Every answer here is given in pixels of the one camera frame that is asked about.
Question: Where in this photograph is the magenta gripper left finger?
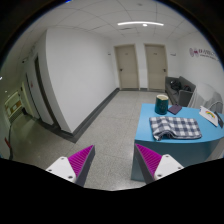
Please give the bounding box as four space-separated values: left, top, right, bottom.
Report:
47 145 95 187

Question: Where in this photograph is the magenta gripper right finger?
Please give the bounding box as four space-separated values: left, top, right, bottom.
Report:
134 144 183 184

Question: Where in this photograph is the blue white checkered towel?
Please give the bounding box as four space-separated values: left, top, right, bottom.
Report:
149 116 202 141

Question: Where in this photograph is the blue table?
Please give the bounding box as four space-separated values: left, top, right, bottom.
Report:
130 103 224 183

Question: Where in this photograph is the purple notebook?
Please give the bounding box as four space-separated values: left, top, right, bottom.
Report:
168 105 182 115

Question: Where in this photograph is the dark green mug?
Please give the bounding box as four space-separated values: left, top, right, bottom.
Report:
155 94 169 115

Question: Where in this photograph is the white colourful card box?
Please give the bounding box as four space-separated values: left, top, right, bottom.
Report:
199 106 218 126

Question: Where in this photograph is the grey sofa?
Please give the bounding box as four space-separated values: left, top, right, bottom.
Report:
165 76 196 107

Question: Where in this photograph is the black bag on sofa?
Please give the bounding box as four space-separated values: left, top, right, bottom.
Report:
170 80 182 92

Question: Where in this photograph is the left beige door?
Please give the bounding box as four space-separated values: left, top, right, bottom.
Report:
115 45 139 89

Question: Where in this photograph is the beige door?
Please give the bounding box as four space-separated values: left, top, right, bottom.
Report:
145 45 167 91
115 45 139 89

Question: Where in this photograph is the right beige door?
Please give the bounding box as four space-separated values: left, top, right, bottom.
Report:
145 45 167 91

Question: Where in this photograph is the long ceiling light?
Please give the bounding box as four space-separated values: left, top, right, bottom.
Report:
117 21 164 26

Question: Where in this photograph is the wall logo sign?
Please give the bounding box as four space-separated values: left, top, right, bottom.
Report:
189 48 218 61

